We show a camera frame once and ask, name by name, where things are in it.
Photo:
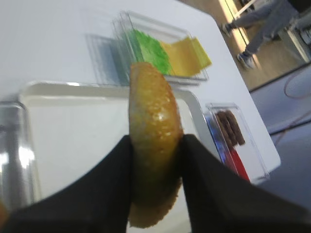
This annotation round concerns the brown patty stack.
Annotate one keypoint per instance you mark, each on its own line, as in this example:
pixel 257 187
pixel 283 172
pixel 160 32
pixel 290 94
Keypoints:
pixel 230 128

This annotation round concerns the yellow cheese slice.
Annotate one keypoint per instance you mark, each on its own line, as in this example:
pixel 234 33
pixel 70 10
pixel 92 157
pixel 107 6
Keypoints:
pixel 187 57

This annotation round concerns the silver metal tray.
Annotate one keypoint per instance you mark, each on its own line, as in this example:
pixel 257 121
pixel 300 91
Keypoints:
pixel 72 128

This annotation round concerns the red tomato slices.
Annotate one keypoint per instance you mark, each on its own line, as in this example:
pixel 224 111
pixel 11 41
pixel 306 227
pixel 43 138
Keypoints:
pixel 239 165

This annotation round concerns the person legs in jeans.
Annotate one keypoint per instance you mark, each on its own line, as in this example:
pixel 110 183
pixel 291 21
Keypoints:
pixel 275 16

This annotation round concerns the clear right patty container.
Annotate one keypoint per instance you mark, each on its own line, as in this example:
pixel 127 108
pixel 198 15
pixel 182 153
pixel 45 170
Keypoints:
pixel 248 153

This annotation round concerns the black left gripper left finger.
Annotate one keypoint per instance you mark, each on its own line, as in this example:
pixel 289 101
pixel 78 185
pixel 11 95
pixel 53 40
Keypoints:
pixel 98 202

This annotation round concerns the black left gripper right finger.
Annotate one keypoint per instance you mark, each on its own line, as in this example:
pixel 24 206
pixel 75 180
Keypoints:
pixel 219 201

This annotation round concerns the sesame bun top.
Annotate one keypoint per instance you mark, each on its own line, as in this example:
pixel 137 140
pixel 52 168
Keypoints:
pixel 155 132

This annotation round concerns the clear left bun container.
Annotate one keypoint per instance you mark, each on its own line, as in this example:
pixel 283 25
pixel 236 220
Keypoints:
pixel 16 157

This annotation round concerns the green lettuce in container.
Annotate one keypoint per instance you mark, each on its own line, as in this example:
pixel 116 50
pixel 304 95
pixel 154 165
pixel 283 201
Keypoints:
pixel 148 49

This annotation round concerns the clear lettuce cheese container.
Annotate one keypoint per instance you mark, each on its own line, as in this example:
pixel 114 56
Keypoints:
pixel 111 51

